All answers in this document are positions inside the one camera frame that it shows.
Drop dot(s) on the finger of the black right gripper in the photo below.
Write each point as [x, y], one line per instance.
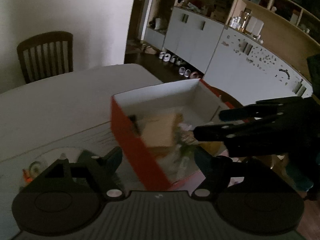
[243, 139]
[278, 109]

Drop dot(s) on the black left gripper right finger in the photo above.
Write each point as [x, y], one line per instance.
[218, 172]

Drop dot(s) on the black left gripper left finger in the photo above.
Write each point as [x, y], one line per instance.
[98, 172]

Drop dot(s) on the yellow plush toy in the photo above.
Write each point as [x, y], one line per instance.
[214, 148]

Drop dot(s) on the tan tissue pack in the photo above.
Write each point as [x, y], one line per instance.
[158, 132]

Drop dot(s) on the black snack packet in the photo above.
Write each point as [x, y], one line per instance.
[134, 124]

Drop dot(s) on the red white cardboard box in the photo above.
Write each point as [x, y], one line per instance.
[199, 104]

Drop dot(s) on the wooden open shelf unit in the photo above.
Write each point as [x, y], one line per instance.
[290, 29]

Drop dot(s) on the dark wooden chair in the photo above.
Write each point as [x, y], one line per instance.
[46, 55]

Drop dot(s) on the grey wall cabinet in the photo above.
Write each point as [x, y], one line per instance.
[230, 60]

